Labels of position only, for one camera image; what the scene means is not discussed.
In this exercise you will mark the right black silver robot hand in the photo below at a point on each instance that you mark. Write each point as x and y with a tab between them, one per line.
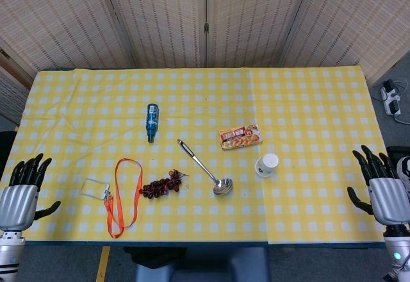
389	198

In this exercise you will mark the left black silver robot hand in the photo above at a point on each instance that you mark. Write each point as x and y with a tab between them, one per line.
17	202

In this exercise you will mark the white paper cup blue print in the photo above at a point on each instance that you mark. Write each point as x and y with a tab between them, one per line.
269	162

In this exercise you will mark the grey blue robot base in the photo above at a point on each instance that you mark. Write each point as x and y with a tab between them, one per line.
224	262

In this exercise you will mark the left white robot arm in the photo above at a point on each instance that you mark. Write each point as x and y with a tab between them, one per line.
9	253

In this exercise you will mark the yellow checkered tablecloth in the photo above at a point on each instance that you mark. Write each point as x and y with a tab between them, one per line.
80	118
320	118

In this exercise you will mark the black white sneaker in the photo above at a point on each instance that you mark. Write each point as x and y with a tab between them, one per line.
405	166

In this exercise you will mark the clear badge holder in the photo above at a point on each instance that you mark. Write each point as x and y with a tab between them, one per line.
93	188

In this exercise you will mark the white power strip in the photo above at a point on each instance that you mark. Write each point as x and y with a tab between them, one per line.
390	99

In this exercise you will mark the dark red grape bunch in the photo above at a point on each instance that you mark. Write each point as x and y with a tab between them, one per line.
160	187

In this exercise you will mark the blue spray bottle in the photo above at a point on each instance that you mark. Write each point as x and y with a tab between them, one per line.
153	118

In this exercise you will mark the curry roux box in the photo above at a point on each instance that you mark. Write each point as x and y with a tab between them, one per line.
240	137

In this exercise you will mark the woven folding screen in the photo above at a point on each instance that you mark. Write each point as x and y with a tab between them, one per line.
160	19

